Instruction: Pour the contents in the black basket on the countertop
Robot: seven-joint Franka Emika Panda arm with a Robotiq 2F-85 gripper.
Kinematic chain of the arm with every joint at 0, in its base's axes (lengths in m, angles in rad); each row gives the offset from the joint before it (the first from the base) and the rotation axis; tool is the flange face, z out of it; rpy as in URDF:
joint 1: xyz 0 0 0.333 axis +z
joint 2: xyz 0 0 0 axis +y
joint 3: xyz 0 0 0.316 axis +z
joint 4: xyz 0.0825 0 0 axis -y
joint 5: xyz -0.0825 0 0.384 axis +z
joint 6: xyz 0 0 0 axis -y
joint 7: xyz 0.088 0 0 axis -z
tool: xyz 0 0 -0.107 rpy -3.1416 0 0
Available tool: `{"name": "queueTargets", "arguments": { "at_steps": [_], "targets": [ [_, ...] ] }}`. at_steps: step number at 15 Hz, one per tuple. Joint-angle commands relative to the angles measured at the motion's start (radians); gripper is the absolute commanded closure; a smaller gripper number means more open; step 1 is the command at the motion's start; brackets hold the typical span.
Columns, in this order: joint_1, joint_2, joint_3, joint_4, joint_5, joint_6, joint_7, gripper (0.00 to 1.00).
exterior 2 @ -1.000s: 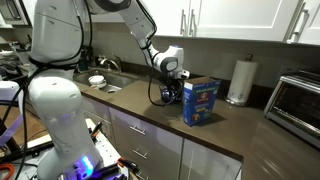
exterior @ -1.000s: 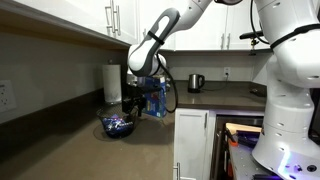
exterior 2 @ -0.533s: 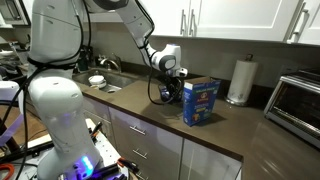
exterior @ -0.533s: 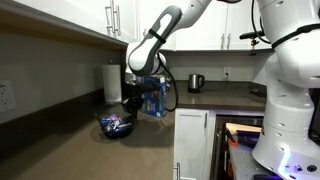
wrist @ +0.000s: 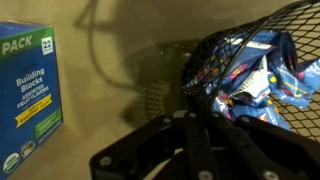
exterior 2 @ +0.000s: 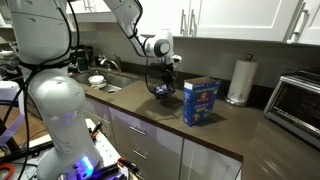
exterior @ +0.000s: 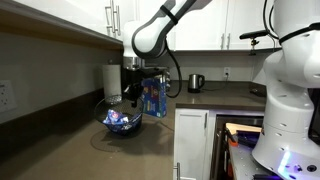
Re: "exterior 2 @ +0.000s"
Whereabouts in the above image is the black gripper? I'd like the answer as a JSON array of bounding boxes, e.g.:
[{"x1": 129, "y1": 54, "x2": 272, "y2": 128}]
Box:
[{"x1": 161, "y1": 62, "x2": 177, "y2": 90}]

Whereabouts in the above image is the black wire mesh basket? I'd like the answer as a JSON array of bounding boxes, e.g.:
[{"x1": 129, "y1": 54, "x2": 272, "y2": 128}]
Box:
[{"x1": 148, "y1": 82, "x2": 177, "y2": 101}]

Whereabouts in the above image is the black countertop appliance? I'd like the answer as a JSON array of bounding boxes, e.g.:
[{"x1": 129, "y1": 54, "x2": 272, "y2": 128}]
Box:
[{"x1": 67, "y1": 44, "x2": 97, "y2": 73}]

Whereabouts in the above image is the blue cereal box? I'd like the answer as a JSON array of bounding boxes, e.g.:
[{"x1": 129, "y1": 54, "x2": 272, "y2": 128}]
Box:
[{"x1": 182, "y1": 76, "x2": 222, "y2": 127}]

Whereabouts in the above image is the stainless steel sink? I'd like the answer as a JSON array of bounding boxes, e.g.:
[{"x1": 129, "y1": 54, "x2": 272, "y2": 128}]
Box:
[{"x1": 71, "y1": 67, "x2": 138, "y2": 94}]

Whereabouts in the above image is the gray lower kitchen cabinet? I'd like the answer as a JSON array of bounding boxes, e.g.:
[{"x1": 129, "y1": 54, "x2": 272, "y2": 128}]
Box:
[{"x1": 81, "y1": 95, "x2": 244, "y2": 180}]

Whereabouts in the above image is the chrome kitchen faucet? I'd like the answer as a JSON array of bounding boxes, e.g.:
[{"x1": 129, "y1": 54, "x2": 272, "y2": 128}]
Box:
[{"x1": 98, "y1": 52, "x2": 123, "y2": 73}]

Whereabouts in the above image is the white bowl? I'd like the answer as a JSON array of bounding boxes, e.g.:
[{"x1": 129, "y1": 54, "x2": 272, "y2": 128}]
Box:
[{"x1": 87, "y1": 74, "x2": 107, "y2": 90}]

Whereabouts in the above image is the white paper towel roll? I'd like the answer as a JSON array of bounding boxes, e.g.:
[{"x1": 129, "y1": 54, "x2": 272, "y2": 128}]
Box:
[{"x1": 228, "y1": 58, "x2": 259, "y2": 104}]

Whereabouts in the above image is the orange black bar clamp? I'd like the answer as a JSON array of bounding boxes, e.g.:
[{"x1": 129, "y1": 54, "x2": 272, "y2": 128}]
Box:
[
  {"x1": 116, "y1": 156, "x2": 140, "y2": 175},
  {"x1": 89, "y1": 121, "x2": 104, "y2": 138}
]

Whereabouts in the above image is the metal paper towel holder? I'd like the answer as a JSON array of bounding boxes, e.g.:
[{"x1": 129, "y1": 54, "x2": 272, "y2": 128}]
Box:
[{"x1": 224, "y1": 52, "x2": 255, "y2": 108}]

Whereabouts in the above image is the white upper kitchen cabinet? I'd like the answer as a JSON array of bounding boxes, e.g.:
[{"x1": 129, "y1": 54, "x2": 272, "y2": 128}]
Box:
[{"x1": 65, "y1": 0, "x2": 320, "y2": 47}]

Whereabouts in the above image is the black aluminium extrusion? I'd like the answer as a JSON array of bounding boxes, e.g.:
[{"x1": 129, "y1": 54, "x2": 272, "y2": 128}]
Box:
[{"x1": 90, "y1": 162, "x2": 120, "y2": 180}]

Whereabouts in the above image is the silver toaster oven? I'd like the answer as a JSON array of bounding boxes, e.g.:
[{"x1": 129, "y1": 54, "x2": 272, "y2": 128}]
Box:
[{"x1": 263, "y1": 69, "x2": 320, "y2": 150}]

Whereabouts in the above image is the white rounded device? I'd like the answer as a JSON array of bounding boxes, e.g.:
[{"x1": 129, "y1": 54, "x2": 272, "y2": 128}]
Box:
[{"x1": 0, "y1": 79, "x2": 21, "y2": 102}]

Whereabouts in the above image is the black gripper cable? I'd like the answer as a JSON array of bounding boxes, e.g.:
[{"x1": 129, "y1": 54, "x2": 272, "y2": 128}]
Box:
[{"x1": 144, "y1": 55, "x2": 160, "y2": 95}]

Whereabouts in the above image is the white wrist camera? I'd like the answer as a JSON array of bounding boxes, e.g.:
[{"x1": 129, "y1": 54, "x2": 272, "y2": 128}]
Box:
[{"x1": 169, "y1": 54, "x2": 183, "y2": 65}]

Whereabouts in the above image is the silver drawer handle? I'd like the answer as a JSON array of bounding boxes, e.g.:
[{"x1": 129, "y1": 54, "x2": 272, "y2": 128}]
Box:
[
  {"x1": 131, "y1": 148, "x2": 149, "y2": 161},
  {"x1": 128, "y1": 125, "x2": 147, "y2": 137}
]

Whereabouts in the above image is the silver upper cabinet handle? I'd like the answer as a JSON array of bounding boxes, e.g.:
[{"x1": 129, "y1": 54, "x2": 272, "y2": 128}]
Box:
[
  {"x1": 287, "y1": 1, "x2": 310, "y2": 44},
  {"x1": 188, "y1": 8, "x2": 198, "y2": 37},
  {"x1": 82, "y1": 0, "x2": 96, "y2": 12},
  {"x1": 179, "y1": 8, "x2": 188, "y2": 36}
]

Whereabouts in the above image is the white perforated base plate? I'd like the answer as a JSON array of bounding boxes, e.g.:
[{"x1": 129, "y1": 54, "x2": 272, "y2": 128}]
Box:
[{"x1": 19, "y1": 117, "x2": 130, "y2": 180}]

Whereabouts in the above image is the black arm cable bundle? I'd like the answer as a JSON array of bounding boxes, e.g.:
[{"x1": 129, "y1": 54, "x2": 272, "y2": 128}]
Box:
[{"x1": 0, "y1": 0, "x2": 81, "y2": 180}]

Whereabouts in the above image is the purple strap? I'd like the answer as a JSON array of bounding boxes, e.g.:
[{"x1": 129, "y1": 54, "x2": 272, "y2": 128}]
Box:
[{"x1": 0, "y1": 112, "x2": 27, "y2": 148}]

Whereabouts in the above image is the orange cable loop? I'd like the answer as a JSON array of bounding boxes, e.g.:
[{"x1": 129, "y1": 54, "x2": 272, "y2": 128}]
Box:
[{"x1": 0, "y1": 162, "x2": 16, "y2": 180}]

